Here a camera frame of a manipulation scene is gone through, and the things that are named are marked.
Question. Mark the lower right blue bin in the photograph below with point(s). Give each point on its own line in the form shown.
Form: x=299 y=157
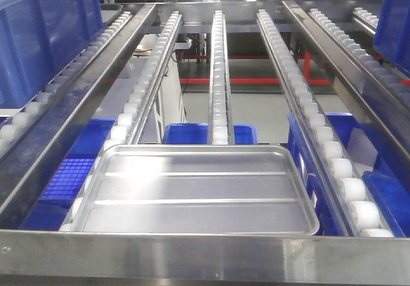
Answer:
x=389 y=193

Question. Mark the far left roller track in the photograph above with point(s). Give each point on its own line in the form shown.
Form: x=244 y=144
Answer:
x=15 y=126

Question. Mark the red floor frame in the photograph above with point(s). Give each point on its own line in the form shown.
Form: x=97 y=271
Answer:
x=263 y=81

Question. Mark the silver ribbed metal tray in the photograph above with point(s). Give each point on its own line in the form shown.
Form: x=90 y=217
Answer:
x=199 y=190

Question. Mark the far right roller track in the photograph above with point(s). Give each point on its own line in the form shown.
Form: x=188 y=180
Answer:
x=383 y=75

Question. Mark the left centre roller track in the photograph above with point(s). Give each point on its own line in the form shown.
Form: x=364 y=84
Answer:
x=144 y=84

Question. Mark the left blue plastic bin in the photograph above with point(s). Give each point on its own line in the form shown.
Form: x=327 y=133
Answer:
x=39 y=38

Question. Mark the right blue plastic bin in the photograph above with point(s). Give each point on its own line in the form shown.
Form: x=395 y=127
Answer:
x=392 y=33

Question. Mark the left steel divider rail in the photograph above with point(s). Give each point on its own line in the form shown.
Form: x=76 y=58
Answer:
x=30 y=163

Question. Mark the lower left blue bin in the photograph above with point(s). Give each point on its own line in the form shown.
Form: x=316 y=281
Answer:
x=57 y=198

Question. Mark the grey tray far left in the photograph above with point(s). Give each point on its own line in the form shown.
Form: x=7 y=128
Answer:
x=110 y=12

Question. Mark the blue plastic bin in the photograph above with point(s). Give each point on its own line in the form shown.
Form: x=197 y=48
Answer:
x=392 y=33
x=39 y=38

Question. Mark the lower centre blue bin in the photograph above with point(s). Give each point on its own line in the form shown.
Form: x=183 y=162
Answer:
x=197 y=133

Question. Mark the steel divider rail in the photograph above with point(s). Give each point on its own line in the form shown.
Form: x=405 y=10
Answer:
x=391 y=112
x=30 y=163

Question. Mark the right steel divider rail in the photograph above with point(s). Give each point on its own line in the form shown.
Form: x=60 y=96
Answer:
x=391 y=112

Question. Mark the front steel shelf rail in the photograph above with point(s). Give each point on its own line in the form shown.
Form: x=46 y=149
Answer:
x=68 y=258

